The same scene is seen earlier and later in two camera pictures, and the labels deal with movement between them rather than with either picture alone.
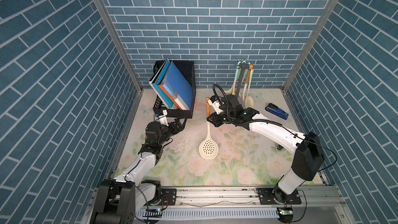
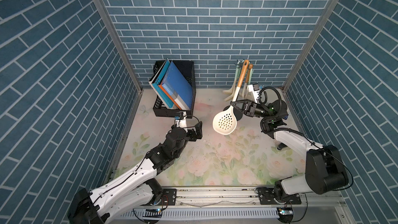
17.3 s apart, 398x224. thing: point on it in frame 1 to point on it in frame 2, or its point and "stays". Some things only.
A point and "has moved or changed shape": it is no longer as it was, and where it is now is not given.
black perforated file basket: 187,69 stays
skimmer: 232,91 stays
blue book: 176,84 stays
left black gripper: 178,126 to 198,132
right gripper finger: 215,119 to 241,110
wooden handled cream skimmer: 208,149 to 225,122
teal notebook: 154,82 stays
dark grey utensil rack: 242,66 has moved or changed shape
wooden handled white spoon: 250,67 stays
